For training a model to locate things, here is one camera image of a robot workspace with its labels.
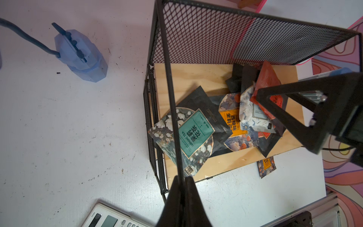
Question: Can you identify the white scientific calculator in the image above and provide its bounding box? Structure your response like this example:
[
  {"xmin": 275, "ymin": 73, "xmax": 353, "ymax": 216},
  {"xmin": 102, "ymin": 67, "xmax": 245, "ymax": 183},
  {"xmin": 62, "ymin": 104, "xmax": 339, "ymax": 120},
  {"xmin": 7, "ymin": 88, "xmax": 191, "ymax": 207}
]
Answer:
[{"xmin": 81, "ymin": 203, "xmax": 153, "ymax": 227}]

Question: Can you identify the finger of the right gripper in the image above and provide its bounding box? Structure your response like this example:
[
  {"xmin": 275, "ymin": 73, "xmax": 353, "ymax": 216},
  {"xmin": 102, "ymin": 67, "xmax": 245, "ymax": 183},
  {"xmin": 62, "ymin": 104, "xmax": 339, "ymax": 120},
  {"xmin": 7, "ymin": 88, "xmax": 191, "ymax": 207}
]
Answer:
[{"xmin": 256, "ymin": 72, "xmax": 363, "ymax": 153}]

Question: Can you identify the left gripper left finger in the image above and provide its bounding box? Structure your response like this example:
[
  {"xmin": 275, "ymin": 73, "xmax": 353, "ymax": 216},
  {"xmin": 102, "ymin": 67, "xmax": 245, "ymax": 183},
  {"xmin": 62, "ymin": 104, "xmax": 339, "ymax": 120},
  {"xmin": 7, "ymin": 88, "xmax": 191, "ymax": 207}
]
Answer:
[{"xmin": 156, "ymin": 176, "xmax": 184, "ymax": 227}]

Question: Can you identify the white label tea bag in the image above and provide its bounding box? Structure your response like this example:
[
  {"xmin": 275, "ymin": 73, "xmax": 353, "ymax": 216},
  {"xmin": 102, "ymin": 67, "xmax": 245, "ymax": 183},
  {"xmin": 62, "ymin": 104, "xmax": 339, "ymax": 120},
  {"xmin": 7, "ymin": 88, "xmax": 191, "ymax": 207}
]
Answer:
[{"xmin": 239, "ymin": 86, "xmax": 276, "ymax": 133}]

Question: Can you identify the black wire two-tier shelf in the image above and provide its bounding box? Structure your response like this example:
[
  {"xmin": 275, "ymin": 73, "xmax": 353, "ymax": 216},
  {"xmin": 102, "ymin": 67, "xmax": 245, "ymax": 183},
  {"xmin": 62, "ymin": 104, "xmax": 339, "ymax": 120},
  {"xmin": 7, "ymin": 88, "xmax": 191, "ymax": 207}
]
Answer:
[{"xmin": 145, "ymin": 1, "xmax": 358, "ymax": 181}]

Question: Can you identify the blue lidded pencil tube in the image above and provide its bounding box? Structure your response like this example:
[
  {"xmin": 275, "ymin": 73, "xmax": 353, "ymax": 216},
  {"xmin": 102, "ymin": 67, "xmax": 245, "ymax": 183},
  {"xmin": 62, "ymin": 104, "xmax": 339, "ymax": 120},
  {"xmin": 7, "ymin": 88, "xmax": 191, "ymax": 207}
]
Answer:
[{"xmin": 299, "ymin": 67, "xmax": 353, "ymax": 104}]

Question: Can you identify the orange label tea bag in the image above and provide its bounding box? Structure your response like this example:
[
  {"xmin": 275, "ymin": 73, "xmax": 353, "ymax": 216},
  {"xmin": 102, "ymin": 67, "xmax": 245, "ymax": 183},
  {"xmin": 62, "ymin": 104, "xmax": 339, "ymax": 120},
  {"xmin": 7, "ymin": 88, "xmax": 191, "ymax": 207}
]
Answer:
[{"xmin": 210, "ymin": 93, "xmax": 259, "ymax": 156}]

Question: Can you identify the pink framed whiteboard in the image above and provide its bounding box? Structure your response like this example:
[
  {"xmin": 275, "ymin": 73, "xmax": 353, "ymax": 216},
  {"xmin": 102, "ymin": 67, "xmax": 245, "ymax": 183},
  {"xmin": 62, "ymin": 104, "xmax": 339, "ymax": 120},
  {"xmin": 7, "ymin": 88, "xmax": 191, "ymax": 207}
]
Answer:
[{"xmin": 243, "ymin": 1, "xmax": 363, "ymax": 71}]

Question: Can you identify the small orange tea bag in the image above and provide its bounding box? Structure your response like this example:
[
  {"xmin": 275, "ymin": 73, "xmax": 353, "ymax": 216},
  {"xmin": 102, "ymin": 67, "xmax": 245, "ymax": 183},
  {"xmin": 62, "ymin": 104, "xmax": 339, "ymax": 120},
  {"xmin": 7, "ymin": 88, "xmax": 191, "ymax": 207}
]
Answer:
[{"xmin": 257, "ymin": 157, "xmax": 277, "ymax": 178}]

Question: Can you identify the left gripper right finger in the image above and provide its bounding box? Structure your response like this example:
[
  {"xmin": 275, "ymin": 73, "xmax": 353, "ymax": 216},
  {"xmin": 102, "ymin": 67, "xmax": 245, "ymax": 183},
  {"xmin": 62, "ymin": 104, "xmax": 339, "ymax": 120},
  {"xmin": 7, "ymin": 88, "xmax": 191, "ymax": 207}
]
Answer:
[{"xmin": 184, "ymin": 177, "xmax": 212, "ymax": 227}]

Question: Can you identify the blue faceted holder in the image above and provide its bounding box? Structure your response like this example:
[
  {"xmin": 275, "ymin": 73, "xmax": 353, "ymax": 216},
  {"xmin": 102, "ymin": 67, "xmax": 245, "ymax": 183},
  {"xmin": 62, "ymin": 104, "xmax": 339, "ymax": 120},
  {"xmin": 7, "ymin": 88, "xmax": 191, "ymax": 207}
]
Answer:
[{"xmin": 52, "ymin": 23, "xmax": 108, "ymax": 83}]

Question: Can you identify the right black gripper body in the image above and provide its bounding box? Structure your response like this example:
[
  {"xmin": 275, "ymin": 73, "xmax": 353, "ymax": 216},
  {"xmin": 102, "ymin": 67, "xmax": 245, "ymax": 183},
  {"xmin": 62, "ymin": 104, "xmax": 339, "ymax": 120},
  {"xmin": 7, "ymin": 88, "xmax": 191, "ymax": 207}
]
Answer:
[{"xmin": 334, "ymin": 85, "xmax": 363, "ymax": 167}]

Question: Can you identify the red tea bag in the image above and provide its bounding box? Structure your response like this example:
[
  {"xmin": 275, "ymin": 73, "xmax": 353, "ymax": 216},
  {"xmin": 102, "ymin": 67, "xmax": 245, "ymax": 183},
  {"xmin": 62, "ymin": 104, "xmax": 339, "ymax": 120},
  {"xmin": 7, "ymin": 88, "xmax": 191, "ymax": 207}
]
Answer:
[{"xmin": 250, "ymin": 61, "xmax": 288, "ymax": 120}]

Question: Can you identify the green label tea bag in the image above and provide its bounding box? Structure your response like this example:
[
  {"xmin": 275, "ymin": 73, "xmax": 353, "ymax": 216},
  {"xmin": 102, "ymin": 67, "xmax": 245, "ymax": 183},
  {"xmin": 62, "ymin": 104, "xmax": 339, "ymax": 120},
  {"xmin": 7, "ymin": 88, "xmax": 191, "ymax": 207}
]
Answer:
[{"xmin": 147, "ymin": 86, "xmax": 233, "ymax": 177}]

